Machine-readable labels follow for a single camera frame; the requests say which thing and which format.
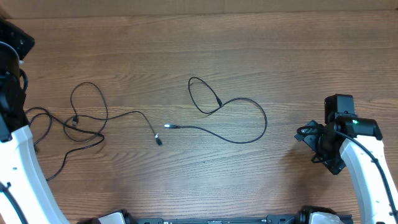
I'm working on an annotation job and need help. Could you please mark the black USB cable bundle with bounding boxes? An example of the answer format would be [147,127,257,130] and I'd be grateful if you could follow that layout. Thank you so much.
[164,76,269,145]

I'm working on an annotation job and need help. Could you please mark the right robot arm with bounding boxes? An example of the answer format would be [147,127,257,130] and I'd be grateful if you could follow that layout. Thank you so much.
[295,94,397,223]

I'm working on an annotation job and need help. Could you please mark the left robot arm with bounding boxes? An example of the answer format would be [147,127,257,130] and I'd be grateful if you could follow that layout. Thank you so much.
[1,20,68,223]

